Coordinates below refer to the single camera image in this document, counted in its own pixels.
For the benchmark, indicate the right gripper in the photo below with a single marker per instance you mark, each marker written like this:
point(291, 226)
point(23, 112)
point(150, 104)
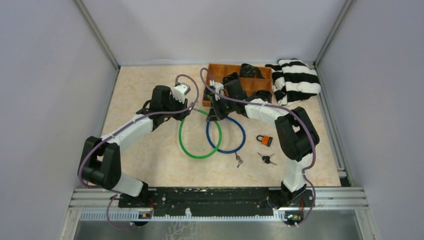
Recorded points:
point(214, 113)

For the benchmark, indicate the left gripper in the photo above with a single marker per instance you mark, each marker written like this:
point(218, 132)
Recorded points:
point(182, 115)

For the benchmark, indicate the green cable lock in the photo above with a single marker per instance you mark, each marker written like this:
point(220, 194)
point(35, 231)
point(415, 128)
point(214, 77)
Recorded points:
point(192, 138)

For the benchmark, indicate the blue lock key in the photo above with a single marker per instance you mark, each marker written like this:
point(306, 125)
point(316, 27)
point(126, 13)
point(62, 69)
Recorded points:
point(239, 160)

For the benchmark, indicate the orange padlock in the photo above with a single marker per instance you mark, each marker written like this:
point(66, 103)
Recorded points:
point(265, 140)

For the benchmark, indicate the black padlock keys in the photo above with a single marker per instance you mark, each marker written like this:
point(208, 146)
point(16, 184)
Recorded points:
point(267, 158)

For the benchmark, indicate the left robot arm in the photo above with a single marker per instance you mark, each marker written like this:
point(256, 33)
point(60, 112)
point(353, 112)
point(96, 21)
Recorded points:
point(100, 162)

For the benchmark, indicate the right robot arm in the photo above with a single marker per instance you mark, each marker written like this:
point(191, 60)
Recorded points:
point(296, 133)

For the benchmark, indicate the wooden compartment tray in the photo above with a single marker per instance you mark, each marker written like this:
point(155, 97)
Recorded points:
point(249, 84)

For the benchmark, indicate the rolled green tie, unrolling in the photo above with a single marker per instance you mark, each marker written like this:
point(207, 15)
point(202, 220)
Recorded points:
point(250, 71)

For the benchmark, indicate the rolled dark tie, front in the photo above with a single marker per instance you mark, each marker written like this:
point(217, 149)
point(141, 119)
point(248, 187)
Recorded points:
point(264, 95)

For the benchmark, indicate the black white striped towel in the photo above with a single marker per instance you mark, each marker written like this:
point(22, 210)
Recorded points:
point(293, 81)

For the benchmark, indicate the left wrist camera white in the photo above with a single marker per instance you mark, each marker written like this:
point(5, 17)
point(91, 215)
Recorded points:
point(180, 91)

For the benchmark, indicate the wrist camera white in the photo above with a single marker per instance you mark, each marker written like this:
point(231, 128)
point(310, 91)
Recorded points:
point(217, 87)
point(180, 91)

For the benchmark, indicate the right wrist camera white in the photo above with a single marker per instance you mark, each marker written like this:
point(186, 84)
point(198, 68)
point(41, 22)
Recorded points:
point(217, 87)

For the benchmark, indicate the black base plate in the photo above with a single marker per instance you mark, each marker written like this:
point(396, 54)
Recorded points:
point(216, 201)

